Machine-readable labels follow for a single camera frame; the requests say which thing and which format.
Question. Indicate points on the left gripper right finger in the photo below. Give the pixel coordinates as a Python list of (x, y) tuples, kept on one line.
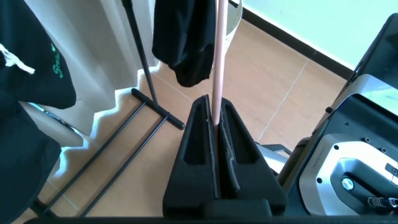
[(255, 183)]

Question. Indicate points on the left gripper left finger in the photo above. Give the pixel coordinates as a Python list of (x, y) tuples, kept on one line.
[(192, 183)]

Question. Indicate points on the pink clothes hanger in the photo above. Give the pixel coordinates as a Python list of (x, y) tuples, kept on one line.
[(219, 62)]

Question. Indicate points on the black garment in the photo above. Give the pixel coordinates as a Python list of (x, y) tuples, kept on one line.
[(183, 40)]

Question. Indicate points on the black shorts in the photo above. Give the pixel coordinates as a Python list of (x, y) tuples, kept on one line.
[(25, 140)]

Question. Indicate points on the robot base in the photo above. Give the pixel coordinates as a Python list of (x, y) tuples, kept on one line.
[(351, 130)]

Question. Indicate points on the black clothes rack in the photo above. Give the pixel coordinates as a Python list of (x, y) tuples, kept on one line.
[(141, 53)]

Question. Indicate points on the white laundry basket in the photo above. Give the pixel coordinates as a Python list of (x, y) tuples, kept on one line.
[(234, 21)]

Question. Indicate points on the beige curtain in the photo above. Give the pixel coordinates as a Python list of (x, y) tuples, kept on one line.
[(102, 46)]

